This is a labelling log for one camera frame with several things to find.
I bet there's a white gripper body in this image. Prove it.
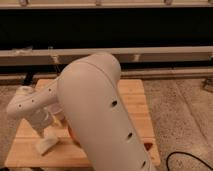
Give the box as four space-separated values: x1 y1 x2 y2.
26 107 60 138

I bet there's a white sponge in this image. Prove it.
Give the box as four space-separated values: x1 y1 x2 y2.
35 134 59 155

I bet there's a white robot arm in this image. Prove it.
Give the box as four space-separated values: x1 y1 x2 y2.
7 52 156 171

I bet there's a dark red object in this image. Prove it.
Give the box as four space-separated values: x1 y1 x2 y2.
144 142 153 151

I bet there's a black cable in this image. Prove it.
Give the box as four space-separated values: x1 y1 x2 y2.
166 151 213 171

